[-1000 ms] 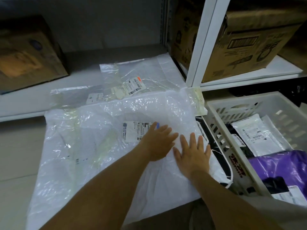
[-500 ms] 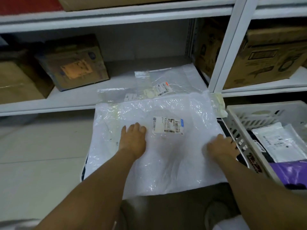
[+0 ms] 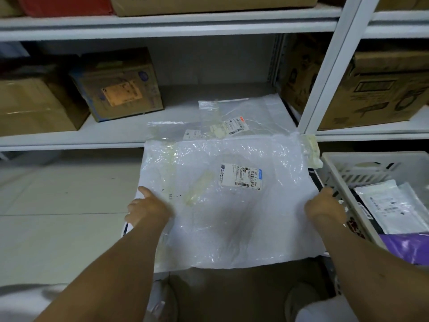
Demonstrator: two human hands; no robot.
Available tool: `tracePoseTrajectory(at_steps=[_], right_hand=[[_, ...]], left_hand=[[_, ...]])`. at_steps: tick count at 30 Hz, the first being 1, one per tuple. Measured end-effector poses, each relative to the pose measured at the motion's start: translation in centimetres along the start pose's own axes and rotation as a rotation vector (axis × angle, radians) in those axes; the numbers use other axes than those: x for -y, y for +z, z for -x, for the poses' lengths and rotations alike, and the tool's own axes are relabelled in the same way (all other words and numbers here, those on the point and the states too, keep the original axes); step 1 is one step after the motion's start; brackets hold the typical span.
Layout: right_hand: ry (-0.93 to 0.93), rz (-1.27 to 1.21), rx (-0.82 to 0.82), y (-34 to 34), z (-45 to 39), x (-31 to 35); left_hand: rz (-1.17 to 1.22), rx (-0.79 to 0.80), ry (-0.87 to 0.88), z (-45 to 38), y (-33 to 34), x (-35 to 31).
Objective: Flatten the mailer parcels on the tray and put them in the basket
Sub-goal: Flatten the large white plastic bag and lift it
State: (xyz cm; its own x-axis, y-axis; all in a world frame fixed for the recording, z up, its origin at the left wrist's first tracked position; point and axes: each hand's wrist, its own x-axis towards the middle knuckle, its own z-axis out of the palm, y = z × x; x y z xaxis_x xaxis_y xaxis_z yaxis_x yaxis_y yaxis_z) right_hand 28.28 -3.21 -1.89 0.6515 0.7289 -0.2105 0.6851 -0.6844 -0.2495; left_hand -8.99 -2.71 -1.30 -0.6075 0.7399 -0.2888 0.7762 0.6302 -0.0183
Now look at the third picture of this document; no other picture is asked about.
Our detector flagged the white mailer yellow sticker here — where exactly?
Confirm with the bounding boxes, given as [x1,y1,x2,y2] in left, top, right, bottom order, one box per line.
[147,121,205,141]

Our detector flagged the large cardboard box white label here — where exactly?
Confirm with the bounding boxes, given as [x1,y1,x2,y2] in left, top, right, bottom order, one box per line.
[109,0,318,17]

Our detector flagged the person's white shorts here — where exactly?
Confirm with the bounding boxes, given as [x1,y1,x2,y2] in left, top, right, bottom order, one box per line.
[0,283,359,322]

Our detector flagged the person's left white shoe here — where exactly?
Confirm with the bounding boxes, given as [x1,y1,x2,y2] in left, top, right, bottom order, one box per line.
[147,280,178,322]

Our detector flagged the black marble lap table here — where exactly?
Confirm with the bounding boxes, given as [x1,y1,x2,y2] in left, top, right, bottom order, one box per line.
[120,169,325,237]

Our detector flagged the red box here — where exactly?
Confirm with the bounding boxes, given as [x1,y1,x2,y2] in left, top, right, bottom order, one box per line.
[15,0,114,18]

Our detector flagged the white plastic basket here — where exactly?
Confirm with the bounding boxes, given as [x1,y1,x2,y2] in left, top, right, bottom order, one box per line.
[321,151,429,296]

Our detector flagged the cardboard box with orange label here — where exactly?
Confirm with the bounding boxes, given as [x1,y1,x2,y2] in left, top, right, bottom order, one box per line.
[69,47,164,123]

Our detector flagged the person's left hand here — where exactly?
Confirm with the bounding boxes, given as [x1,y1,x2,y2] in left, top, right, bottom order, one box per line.
[124,186,175,229]

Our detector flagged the small white labelled packet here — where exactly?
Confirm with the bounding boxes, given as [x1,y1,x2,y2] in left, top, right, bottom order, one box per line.
[355,179,429,235]

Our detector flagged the large white bubble mailer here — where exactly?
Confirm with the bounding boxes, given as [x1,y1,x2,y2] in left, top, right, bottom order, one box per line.
[135,132,328,271]

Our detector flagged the white metal shelf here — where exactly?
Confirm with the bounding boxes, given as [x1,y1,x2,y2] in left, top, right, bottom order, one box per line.
[0,0,429,152]

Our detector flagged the plain brown cardboard box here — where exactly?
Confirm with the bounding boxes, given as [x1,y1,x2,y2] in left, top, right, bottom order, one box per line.
[0,65,90,137]

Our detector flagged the person's left forearm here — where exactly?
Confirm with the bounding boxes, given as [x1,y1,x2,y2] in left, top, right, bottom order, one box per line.
[35,219,168,322]

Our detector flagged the person's right hand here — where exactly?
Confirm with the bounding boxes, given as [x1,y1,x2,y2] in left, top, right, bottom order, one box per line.
[304,187,348,227]

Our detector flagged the cardboard box with black print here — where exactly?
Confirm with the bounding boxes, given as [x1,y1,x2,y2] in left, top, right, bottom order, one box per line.
[280,33,429,131]

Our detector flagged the purple mailer bag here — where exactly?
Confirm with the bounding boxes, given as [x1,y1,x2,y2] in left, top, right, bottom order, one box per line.
[379,233,429,265]

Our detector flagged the tan cardboard box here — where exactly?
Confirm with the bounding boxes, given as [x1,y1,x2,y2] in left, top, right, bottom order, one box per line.
[0,0,24,18]

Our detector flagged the narrow white mailer taped end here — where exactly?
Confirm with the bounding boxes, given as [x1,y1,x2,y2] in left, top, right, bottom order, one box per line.
[300,134,324,170]

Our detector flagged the person's right forearm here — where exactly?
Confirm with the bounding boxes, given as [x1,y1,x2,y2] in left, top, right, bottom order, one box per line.
[311,216,429,322]

